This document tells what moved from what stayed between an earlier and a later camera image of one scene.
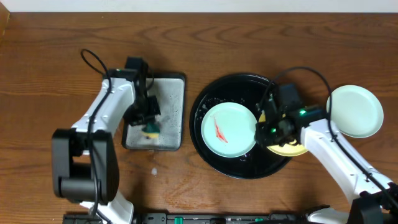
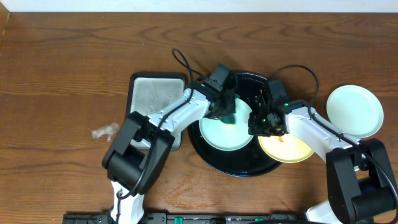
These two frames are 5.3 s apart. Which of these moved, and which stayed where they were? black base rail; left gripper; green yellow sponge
Moved: green yellow sponge; left gripper
Stayed: black base rail
